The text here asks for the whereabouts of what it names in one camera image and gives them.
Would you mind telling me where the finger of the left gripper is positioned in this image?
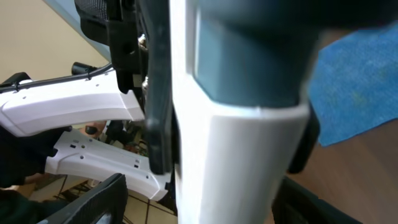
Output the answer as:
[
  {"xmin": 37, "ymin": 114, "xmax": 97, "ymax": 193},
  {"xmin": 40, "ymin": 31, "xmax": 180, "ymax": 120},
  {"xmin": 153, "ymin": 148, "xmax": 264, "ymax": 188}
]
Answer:
[
  {"xmin": 287, "ymin": 104, "xmax": 321, "ymax": 174},
  {"xmin": 74, "ymin": 0, "xmax": 174, "ymax": 175}
]

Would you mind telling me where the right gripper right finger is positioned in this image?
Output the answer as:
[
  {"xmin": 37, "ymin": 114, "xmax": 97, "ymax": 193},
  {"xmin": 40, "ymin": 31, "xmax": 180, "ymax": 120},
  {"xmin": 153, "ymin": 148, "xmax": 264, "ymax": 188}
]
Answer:
[{"xmin": 272, "ymin": 176, "xmax": 363, "ymax": 224}]

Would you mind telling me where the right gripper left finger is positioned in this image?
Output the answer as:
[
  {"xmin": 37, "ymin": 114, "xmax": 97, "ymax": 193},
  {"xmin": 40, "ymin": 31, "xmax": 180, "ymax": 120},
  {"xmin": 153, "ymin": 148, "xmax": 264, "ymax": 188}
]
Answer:
[{"xmin": 36, "ymin": 173, "xmax": 129, "ymax": 224}]

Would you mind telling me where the white pipette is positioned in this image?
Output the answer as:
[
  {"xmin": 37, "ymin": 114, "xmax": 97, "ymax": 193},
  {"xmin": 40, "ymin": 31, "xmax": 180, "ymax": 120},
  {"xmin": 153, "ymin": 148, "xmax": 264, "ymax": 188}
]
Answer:
[{"xmin": 169, "ymin": 0, "xmax": 398, "ymax": 224}]

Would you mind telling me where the blue cloth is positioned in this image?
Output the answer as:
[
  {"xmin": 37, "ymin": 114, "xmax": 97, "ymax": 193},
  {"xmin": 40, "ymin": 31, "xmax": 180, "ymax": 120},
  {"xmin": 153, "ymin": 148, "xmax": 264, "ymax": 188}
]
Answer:
[{"xmin": 306, "ymin": 23, "xmax": 398, "ymax": 147}]

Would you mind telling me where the black cable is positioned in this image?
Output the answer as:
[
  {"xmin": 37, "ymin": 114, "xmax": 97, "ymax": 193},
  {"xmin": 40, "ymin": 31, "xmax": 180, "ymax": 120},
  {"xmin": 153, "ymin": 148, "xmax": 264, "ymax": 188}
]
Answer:
[{"xmin": 88, "ymin": 63, "xmax": 113, "ymax": 78}]

